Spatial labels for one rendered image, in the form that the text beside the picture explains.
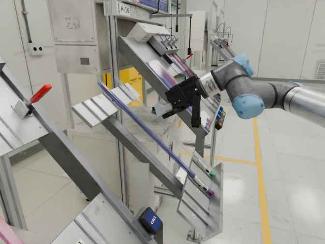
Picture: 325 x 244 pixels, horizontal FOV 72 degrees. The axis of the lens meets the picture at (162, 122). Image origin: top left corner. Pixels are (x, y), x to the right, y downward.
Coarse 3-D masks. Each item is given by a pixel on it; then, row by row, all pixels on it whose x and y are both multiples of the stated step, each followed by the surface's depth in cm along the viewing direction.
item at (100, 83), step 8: (104, 88) 69; (112, 96) 70; (120, 104) 70; (128, 112) 70; (136, 120) 70; (144, 128) 70; (152, 136) 71; (160, 144) 71; (168, 152) 71; (176, 160) 71; (184, 168) 72; (192, 176) 72; (208, 192) 72
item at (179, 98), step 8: (184, 80) 75; (192, 80) 73; (176, 88) 72; (184, 88) 73; (192, 88) 73; (200, 88) 70; (168, 96) 73; (176, 96) 73; (184, 96) 72; (208, 96) 74; (176, 104) 74; (184, 104) 73
